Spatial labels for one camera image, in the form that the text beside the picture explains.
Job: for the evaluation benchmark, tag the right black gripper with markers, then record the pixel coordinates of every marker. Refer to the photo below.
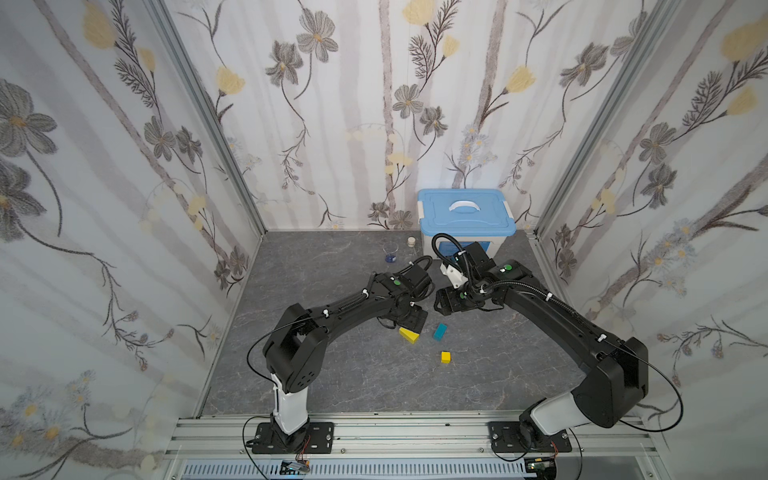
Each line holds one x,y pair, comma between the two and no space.
444,301

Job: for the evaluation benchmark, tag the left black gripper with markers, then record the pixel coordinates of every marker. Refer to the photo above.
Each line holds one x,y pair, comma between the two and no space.
417,321

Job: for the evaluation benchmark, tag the yellow rectangular block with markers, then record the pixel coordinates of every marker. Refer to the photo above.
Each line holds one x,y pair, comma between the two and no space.
409,335

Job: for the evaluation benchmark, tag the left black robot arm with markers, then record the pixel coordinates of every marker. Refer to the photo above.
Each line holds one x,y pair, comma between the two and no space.
291,355

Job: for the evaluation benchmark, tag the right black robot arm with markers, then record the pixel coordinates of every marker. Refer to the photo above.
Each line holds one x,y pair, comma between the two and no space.
616,371

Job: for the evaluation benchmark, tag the teal rectangular block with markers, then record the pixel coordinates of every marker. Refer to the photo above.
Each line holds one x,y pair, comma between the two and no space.
439,332

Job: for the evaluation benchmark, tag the glass beaker blue liquid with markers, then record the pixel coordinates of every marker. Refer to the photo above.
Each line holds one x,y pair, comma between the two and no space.
390,249

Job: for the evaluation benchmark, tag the small clear corked bottle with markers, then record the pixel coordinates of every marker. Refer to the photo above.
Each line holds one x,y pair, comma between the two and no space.
411,251

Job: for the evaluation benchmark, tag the blue lid storage box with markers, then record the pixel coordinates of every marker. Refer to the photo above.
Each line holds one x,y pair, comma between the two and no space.
468,215

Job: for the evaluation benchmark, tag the small circuit board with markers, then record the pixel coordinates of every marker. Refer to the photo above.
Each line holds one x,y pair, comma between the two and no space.
294,467

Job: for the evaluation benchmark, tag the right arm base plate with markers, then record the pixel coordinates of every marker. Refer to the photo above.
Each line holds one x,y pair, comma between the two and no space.
506,437

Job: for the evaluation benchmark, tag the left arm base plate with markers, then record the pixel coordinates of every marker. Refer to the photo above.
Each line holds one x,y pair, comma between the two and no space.
312,438

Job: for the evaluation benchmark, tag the white slotted cable duct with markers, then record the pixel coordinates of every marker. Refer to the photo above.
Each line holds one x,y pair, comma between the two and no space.
358,469

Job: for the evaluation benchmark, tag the aluminium frame rail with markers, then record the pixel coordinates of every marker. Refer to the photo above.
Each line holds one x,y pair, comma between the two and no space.
442,434

